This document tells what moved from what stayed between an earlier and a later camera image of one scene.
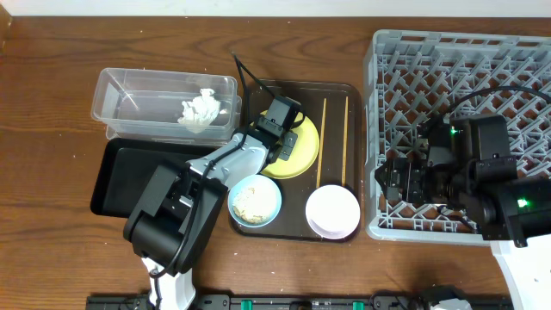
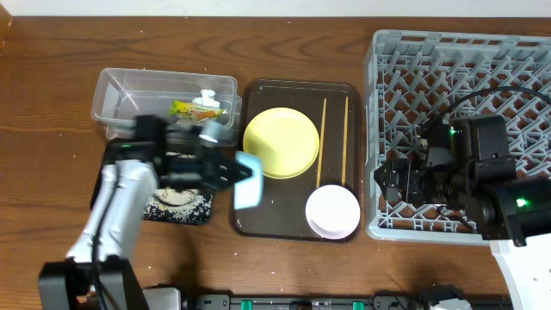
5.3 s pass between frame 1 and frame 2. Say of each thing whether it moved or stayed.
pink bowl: stayed
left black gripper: moved
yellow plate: stayed
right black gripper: stayed
